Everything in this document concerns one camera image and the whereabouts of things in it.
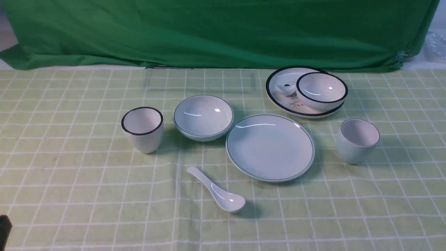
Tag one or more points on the pale blue bowl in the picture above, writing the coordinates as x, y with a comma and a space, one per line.
203, 118

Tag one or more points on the white ceramic soup spoon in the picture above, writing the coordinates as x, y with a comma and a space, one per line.
229, 202

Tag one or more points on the pale blue cup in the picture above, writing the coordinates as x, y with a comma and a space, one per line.
356, 140

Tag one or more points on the pale blue plate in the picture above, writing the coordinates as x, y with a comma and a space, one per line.
270, 148

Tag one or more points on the black-rimmed white plate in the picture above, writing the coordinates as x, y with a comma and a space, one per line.
292, 104

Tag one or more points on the black-rimmed white cup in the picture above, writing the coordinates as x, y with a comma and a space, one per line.
144, 128

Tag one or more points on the green checkered tablecloth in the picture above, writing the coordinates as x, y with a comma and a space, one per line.
72, 181

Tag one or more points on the green backdrop cloth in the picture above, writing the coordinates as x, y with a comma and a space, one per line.
356, 36

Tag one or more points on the black-rimmed white bowl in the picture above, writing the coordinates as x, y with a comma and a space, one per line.
321, 91

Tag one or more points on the metal clamp on backdrop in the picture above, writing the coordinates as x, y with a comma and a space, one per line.
403, 56

